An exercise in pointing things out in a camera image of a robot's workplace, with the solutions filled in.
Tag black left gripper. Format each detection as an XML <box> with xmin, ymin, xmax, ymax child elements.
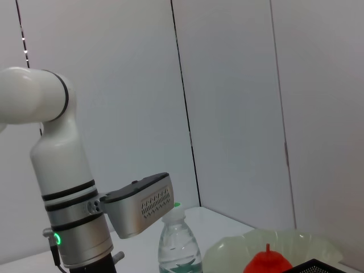
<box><xmin>68</xmin><ymin>253</ymin><xmax>118</xmax><ymax>273</ymax></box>

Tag clear green-label water bottle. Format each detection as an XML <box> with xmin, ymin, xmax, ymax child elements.
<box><xmin>158</xmin><ymin>202</ymin><xmax>204</xmax><ymax>273</ymax></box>

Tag orange fruit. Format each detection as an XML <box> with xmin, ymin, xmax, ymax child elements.
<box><xmin>243</xmin><ymin>243</ymin><xmax>293</xmax><ymax>273</ymax></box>

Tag pale green glass fruit plate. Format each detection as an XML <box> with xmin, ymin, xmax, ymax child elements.
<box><xmin>204</xmin><ymin>229</ymin><xmax>344</xmax><ymax>273</ymax></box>

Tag black mesh pen holder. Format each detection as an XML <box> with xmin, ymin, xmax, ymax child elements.
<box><xmin>280</xmin><ymin>258</ymin><xmax>350</xmax><ymax>273</ymax></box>

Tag left gripper cable with plug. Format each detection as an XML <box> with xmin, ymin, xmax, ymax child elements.
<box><xmin>42</xmin><ymin>229</ymin><xmax>69</xmax><ymax>273</ymax></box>

